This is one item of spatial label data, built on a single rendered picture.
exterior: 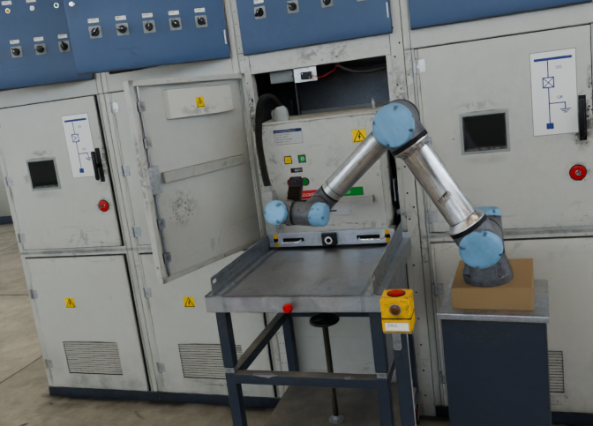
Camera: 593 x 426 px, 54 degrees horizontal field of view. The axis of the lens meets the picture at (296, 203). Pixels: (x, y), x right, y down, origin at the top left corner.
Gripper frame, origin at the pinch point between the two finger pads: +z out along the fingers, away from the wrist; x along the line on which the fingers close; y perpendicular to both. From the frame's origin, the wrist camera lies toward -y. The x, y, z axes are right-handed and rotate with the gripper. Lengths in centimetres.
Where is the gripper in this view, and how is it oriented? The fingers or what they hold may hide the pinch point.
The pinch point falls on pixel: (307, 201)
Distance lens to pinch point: 211.8
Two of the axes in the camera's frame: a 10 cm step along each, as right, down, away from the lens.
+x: 9.5, -0.6, -3.2
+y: 0.7, 10.0, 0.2
